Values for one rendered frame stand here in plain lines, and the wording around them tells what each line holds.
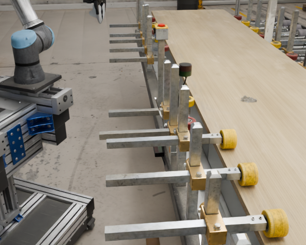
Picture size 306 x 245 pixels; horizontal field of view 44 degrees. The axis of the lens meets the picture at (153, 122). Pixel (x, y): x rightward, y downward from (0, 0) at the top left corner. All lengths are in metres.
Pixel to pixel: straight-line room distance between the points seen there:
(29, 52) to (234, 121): 1.02
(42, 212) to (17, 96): 0.75
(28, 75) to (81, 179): 1.27
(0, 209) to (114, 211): 0.83
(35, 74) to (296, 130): 1.25
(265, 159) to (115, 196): 1.46
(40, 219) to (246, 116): 1.30
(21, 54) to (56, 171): 1.41
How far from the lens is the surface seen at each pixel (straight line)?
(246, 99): 2.06
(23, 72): 1.93
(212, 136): 1.55
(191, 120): 1.80
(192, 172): 1.31
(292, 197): 1.39
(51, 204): 2.45
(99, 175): 3.01
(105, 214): 2.64
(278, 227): 1.17
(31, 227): 2.32
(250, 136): 1.71
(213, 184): 1.09
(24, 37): 1.90
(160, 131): 1.78
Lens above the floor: 1.72
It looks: 27 degrees down
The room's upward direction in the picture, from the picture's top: straight up
